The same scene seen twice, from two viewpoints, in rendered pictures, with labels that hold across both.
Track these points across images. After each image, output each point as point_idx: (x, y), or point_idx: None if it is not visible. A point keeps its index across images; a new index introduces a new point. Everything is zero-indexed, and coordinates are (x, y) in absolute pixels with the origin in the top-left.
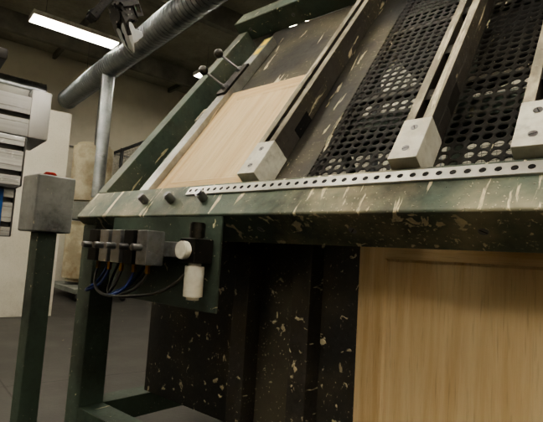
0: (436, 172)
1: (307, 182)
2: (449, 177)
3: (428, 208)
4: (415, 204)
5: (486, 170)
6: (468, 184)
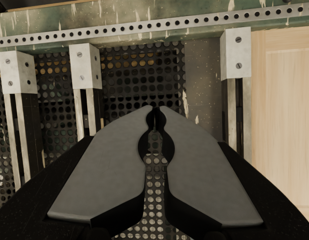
0: (56, 36)
1: (157, 25)
2: (47, 32)
3: (53, 6)
4: (62, 9)
5: (29, 38)
6: (38, 28)
